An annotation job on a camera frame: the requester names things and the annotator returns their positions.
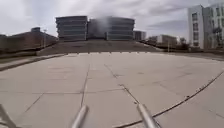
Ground small dark building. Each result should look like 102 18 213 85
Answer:
133 30 147 42

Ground raised stone kerb strip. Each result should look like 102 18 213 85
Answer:
0 53 66 73

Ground tall pale building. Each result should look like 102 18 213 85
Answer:
187 2 224 51

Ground grey stone slab plaza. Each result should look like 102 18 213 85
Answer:
0 51 224 128

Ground low pale building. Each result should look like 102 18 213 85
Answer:
147 34 179 47

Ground wide grey stone stairs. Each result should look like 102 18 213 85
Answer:
35 39 165 57

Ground pale lamp pole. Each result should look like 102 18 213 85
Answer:
43 28 48 50

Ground wide layered glass building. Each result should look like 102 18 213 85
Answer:
55 15 136 42

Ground low brown building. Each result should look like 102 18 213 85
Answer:
0 26 59 55

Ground robot's own part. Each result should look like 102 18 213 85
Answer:
136 103 161 128
71 104 90 128

